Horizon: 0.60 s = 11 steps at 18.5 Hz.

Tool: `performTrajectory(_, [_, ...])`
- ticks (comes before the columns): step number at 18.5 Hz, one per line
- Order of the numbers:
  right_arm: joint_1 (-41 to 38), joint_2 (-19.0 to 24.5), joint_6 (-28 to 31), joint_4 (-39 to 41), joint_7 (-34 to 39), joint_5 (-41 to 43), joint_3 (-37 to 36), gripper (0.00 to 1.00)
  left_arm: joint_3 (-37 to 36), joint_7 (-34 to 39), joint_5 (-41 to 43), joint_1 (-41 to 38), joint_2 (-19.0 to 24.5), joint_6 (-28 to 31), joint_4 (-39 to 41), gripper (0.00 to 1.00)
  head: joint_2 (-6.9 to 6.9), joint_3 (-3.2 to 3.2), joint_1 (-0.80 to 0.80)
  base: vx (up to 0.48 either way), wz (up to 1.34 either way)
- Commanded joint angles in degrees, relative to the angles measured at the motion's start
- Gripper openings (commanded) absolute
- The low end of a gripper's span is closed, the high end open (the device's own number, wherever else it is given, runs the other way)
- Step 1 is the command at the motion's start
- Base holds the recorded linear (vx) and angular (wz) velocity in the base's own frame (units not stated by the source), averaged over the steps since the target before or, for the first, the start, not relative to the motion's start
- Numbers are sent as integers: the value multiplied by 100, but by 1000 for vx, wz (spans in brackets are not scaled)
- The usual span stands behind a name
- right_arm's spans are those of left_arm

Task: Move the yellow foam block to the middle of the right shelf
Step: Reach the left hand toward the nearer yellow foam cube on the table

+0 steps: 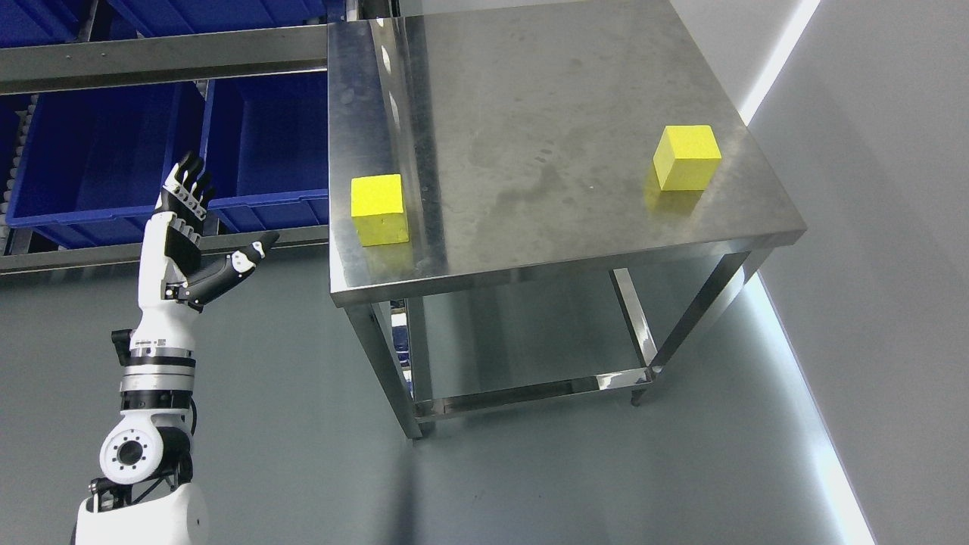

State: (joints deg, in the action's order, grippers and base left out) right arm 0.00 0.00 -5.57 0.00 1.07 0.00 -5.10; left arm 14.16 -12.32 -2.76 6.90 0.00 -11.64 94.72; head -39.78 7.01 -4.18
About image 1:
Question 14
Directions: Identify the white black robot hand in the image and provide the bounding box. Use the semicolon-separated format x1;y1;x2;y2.
130;151;279;357

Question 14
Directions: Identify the yellow foam block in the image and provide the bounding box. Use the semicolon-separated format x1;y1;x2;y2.
652;125;722;191
351;173;410;248

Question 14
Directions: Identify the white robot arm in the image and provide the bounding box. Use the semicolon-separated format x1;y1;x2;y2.
70;330;209;544

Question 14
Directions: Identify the steel shelf rack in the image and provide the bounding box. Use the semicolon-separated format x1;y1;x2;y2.
0;0;394;275

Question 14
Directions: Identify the blue plastic bin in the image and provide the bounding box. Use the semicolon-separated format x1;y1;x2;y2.
1;1;91;48
201;71;329;232
108;1;329;37
7;82;204;249

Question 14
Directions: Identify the stainless steel table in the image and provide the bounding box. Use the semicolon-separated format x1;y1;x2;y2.
326;1;807;439

